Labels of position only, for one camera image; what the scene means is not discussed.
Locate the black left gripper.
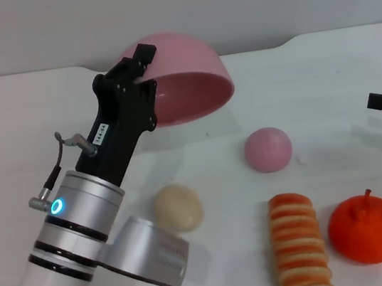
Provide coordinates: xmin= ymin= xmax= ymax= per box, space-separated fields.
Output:
xmin=58 ymin=41 xmax=177 ymax=196

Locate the pink bowl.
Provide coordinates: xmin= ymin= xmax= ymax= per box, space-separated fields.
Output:
xmin=112 ymin=21 xmax=240 ymax=134

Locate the beige egg yolk pastry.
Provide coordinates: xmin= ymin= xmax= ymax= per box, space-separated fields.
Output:
xmin=150 ymin=180 xmax=207 ymax=239

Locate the pink round bun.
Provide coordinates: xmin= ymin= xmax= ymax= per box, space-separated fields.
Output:
xmin=240 ymin=123 xmax=296 ymax=177

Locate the orange tangerine shaped bread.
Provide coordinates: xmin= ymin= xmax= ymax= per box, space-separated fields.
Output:
xmin=322 ymin=186 xmax=382 ymax=270

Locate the orange striped bread roll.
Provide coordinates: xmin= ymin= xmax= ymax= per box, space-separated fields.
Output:
xmin=264 ymin=187 xmax=336 ymax=286

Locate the left arm cable with plug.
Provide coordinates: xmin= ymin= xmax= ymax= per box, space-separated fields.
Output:
xmin=18 ymin=126 xmax=108 ymax=215

